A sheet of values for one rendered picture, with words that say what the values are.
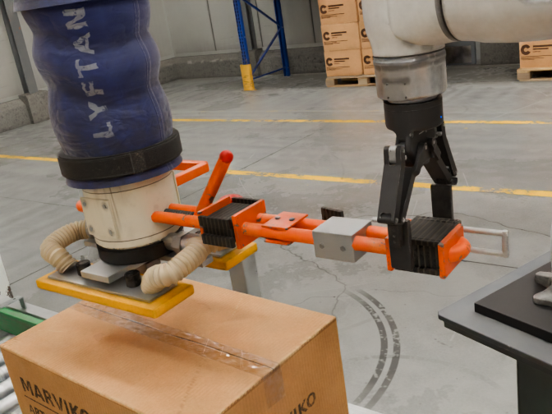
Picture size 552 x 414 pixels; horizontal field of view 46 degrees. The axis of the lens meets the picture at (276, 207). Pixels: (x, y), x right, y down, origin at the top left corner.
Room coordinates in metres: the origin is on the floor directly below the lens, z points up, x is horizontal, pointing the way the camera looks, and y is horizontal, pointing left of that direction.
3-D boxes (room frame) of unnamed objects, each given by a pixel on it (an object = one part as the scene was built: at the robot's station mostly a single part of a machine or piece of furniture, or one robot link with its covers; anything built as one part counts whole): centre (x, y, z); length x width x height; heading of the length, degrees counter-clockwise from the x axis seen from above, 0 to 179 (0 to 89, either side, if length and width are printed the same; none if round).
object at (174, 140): (1.20, 0.27, 1.33); 0.23 x 0.23 x 0.04
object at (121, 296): (1.12, 0.33, 1.11); 0.34 x 0.10 x 0.05; 51
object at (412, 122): (0.83, -0.20, 1.37); 0.08 x 0.07 x 0.09; 140
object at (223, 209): (1.04, 0.08, 1.21); 0.10 x 0.08 x 0.06; 141
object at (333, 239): (0.91, -0.09, 1.21); 0.07 x 0.07 x 0.04; 51
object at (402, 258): (0.78, -0.15, 1.24); 0.03 x 0.01 x 0.07; 50
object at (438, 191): (0.88, -0.24, 1.24); 0.03 x 0.01 x 0.07; 50
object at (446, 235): (0.82, -0.19, 1.21); 0.08 x 0.07 x 0.05; 51
